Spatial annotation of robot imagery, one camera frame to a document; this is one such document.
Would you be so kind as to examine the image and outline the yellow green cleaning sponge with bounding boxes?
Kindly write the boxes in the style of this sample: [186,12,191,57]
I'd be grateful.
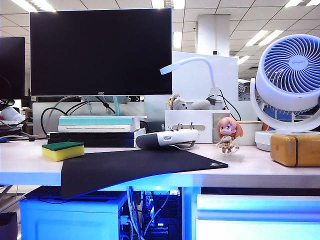
[41,141,85,162]

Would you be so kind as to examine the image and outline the white desk drawer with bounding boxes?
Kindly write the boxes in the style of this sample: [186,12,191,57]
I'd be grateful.
[196,186,320,240]

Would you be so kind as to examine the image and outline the small black box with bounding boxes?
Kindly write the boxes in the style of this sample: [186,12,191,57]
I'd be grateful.
[139,120,165,135]

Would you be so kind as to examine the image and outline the white grey remote controller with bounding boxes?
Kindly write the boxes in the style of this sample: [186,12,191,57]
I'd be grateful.
[134,121,200,150]

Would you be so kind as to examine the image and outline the cream plush animal toy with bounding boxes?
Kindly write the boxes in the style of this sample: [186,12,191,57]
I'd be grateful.
[167,93,188,111]

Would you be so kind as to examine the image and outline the white desktop organizer box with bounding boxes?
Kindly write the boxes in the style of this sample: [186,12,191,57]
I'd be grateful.
[164,109,231,145]

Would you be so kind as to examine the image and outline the grey soft plush lump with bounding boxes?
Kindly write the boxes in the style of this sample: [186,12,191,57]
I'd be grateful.
[190,99,211,111]

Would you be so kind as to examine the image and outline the white partition board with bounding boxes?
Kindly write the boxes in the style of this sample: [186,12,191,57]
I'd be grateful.
[171,51,239,111]

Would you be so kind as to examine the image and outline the black mouse pad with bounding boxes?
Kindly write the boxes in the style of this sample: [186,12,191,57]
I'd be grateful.
[60,149,230,199]

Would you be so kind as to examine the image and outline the white gooseneck desk lamp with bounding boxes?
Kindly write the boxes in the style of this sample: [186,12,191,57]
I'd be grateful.
[159,56,223,103]

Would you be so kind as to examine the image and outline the black flat box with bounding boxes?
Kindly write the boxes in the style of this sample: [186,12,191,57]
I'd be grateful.
[47,138,135,148]
[49,131,135,140]

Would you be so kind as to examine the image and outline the orange haired anime figurine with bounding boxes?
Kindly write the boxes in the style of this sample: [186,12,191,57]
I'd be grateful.
[216,116,245,156]

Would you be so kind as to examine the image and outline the teal book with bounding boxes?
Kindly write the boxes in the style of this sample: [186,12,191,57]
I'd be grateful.
[58,117,133,126]

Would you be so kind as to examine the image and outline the white book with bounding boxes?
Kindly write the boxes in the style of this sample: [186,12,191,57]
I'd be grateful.
[57,124,135,133]

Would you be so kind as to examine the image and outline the small white background fan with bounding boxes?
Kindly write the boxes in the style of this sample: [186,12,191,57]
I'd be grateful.
[237,78,252,101]

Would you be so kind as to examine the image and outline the white container with wooden lid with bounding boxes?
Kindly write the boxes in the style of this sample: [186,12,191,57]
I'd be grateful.
[238,120,263,147]

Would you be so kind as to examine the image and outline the black computer tower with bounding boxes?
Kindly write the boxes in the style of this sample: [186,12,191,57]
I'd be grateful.
[141,189,181,240]

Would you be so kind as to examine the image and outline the black AOC computer monitor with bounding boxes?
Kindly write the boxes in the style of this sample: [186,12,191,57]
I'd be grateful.
[29,7,173,97]

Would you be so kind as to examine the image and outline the white desk leg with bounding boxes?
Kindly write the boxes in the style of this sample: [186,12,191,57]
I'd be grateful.
[181,186,198,240]

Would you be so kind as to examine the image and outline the white desk fan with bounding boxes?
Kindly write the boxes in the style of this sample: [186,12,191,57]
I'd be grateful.
[249,33,320,153]

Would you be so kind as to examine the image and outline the frosted desk divider panel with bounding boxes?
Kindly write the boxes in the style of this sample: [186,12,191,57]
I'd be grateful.
[31,102,166,137]

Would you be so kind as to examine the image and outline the white bottle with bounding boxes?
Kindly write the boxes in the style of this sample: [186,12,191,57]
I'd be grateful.
[0,106,25,121]

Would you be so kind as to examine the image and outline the black flat device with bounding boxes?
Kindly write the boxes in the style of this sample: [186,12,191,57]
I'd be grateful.
[0,128,22,138]

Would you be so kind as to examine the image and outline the black frameless computer monitor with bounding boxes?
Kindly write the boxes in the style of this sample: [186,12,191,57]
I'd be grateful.
[0,36,26,100]

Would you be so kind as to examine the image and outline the dark fabric chair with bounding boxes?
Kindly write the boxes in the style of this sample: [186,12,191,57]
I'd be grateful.
[0,212,19,240]

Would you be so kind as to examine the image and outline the black lamp power cable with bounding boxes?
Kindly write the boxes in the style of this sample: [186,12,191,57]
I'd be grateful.
[205,88,242,122]

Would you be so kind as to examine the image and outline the white cable bundle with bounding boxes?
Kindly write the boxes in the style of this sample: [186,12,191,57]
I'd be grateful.
[125,186,144,240]

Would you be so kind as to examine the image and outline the grey cable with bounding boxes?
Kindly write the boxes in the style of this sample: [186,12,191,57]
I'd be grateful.
[48,96,76,118]

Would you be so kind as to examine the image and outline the black looped cable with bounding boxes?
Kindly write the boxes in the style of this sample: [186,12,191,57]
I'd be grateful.
[40,96,117,138]

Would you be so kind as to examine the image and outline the yellow box with brown strap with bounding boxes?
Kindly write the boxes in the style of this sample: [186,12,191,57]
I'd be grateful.
[270,133,320,168]

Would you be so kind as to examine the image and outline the white pedestal cabinet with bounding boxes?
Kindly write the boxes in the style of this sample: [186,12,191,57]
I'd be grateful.
[19,192,128,240]

